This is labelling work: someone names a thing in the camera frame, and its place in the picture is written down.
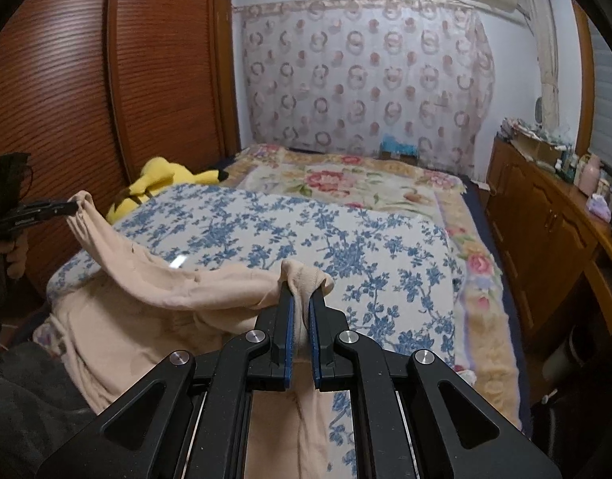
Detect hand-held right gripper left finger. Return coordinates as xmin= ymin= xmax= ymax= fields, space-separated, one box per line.
xmin=36 ymin=282 xmax=294 ymax=479

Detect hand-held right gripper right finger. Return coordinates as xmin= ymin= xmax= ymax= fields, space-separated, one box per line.
xmin=308 ymin=292 xmax=561 ymax=479

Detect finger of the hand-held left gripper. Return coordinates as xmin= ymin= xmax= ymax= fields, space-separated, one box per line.
xmin=32 ymin=200 xmax=80 ymax=215
xmin=14 ymin=208 xmax=72 ymax=224

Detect beige printed t-shirt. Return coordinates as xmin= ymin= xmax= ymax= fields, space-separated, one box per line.
xmin=34 ymin=190 xmax=337 ymax=479

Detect person's left hand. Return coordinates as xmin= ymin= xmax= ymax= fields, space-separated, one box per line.
xmin=0 ymin=232 xmax=31 ymax=280

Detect yellow plush toy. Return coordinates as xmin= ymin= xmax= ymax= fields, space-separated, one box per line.
xmin=105 ymin=156 xmax=230 ymax=223

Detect blue floral quilt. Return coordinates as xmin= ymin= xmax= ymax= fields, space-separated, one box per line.
xmin=46 ymin=183 xmax=469 ymax=479

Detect floral plush blanket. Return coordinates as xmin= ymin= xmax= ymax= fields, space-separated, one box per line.
xmin=218 ymin=144 xmax=523 ymax=430

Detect brown louvred wooden wardrobe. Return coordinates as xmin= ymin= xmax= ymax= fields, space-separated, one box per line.
xmin=0 ymin=0 xmax=242 ymax=305

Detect grey waste bin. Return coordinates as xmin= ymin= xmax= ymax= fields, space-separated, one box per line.
xmin=543 ymin=332 xmax=583 ymax=385

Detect long wooden cabinet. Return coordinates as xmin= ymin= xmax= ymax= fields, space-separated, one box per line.
xmin=485 ymin=135 xmax=612 ymax=355

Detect open cardboard box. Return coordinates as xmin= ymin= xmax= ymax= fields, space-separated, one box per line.
xmin=510 ymin=132 xmax=561 ymax=160

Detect pile of packets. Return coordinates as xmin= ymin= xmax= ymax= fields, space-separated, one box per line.
xmin=498 ymin=117 xmax=573 ymax=143

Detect row of cosmetic bottles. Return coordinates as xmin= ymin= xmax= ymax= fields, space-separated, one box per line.
xmin=558 ymin=144 xmax=583 ymax=180

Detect purple tissue pack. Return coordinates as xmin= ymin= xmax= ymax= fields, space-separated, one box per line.
xmin=588 ymin=194 xmax=612 ymax=221

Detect pink bottle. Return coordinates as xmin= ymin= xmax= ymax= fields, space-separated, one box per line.
xmin=579 ymin=154 xmax=602 ymax=195

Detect fabric wrapped pipe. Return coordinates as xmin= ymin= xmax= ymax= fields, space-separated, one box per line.
xmin=515 ymin=0 xmax=561 ymax=131

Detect grey window blind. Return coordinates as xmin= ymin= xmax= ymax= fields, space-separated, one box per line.
xmin=588 ymin=20 xmax=612 ymax=153

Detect ring patterned sheer curtain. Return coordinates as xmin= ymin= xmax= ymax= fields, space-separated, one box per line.
xmin=233 ymin=0 xmax=496 ymax=183

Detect wooden window frame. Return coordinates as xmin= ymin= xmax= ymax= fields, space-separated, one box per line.
xmin=568 ymin=0 xmax=612 ymax=170

